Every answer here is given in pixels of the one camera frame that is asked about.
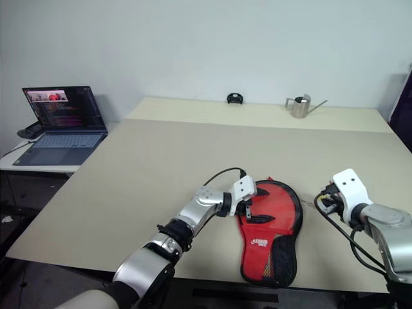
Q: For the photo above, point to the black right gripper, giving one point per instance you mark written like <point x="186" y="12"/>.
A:
<point x="331" y="201"/>

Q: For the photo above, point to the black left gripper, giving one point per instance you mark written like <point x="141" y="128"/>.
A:
<point x="241" y="210"/>

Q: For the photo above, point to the red black mesh paddle case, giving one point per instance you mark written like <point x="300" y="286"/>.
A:
<point x="277" y="206"/>

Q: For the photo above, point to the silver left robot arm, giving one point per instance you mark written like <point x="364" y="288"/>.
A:
<point x="193" y="215"/>

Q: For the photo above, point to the steel watering can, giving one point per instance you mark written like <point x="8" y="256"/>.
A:
<point x="299" y="109"/>

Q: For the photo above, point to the small black clip object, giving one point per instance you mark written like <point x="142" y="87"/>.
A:
<point x="235" y="99"/>

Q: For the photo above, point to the dark office chair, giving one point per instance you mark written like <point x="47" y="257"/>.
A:
<point x="404" y="106"/>

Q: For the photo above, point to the beige rounded shape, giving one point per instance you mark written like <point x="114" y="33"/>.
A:
<point x="90" y="301"/>

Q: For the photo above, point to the dark blue laptop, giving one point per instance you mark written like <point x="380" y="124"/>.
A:
<point x="64" y="141"/>

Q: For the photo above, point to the white side table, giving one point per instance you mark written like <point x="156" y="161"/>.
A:
<point x="48" y="169"/>

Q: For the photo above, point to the black handheld controller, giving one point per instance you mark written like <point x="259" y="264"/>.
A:
<point x="29" y="132"/>

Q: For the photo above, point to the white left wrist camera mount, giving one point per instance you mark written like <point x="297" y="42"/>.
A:
<point x="244" y="190"/>

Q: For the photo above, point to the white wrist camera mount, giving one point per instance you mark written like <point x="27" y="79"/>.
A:
<point x="351" y="186"/>
<point x="244" y="190"/>

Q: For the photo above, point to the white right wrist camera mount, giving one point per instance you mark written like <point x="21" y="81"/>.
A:
<point x="351" y="186"/>

